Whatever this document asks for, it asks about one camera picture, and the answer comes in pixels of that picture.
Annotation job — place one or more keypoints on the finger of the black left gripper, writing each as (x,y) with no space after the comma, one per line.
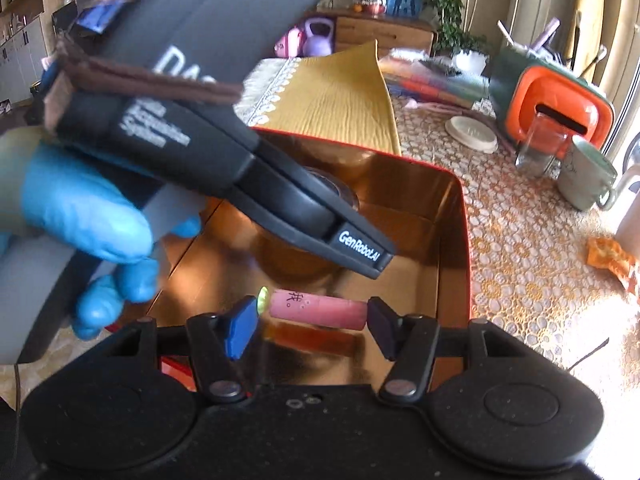
(285,190)
(317,221)

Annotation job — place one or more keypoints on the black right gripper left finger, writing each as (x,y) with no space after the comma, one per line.
(216,342)

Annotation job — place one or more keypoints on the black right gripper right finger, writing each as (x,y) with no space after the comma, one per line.
(409,342)

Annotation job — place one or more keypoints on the pink cylindrical tube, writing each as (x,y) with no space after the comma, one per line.
(306,308)

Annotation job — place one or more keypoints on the blue gloved left hand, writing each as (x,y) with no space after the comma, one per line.
(46,189)

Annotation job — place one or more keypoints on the red metal tin box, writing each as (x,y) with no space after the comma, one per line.
(315,268)

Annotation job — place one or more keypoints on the yellow wood-grain mat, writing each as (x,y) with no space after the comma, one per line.
(341,97)

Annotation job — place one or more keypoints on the purple kettlebell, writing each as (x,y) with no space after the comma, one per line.
(317,44)

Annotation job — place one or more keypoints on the wooden sideboard cabinet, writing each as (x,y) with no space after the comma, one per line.
(353,28)

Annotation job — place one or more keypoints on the stack of colourful books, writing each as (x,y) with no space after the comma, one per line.
(415,75)

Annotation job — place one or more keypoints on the white round lid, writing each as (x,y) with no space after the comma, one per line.
(472,133)

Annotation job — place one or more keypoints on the orange snack wrapper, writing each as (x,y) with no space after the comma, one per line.
(606,254)

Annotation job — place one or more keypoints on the green potted plant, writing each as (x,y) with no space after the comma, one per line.
(452,34)

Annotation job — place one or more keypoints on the clear drinking glass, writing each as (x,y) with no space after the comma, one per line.
(544,139)

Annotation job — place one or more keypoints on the pale green ceramic mug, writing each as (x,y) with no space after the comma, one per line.
(586,177)

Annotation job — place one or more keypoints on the white thermos jug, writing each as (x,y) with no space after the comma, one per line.
(628,232)

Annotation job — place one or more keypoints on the orange green tissue box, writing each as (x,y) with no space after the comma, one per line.
(523,85)

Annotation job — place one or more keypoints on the yellow curtain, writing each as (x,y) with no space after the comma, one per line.
(584,35)

